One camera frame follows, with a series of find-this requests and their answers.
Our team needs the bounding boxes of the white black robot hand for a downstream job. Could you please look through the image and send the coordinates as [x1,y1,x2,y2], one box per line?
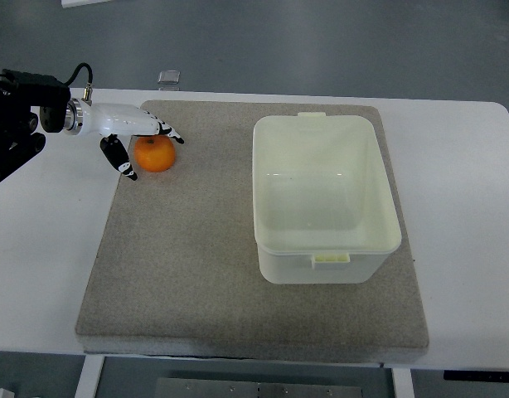
[63,99,184,181]

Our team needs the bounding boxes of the orange fruit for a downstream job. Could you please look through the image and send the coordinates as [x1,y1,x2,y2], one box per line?
[133,135,176,172]

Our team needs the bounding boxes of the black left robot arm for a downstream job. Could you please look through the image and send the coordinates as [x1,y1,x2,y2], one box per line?
[0,69,70,182]

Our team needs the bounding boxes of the white plastic box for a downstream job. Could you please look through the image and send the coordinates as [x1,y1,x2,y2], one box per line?
[252,113,402,284]

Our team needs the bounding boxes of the small clear plastic piece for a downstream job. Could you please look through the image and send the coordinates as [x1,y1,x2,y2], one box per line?
[158,70,181,85]

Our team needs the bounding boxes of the white object on floor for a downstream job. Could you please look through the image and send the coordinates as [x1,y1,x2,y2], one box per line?
[61,0,109,8]

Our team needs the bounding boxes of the white table leg left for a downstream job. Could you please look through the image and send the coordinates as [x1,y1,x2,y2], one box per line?
[75,355,104,398]

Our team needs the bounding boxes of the white table leg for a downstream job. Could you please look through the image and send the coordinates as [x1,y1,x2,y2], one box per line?
[391,368,415,398]
[75,355,104,398]

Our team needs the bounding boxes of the small white floor object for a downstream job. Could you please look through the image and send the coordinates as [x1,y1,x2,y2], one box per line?
[0,388,15,398]

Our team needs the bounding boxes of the white table leg right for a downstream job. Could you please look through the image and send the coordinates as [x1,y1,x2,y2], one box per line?
[391,368,415,398]

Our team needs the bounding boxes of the black table control panel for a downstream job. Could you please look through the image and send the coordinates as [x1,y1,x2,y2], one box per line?
[444,370,509,383]

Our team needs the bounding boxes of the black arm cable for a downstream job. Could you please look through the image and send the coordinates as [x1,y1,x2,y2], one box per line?
[63,62,95,103]

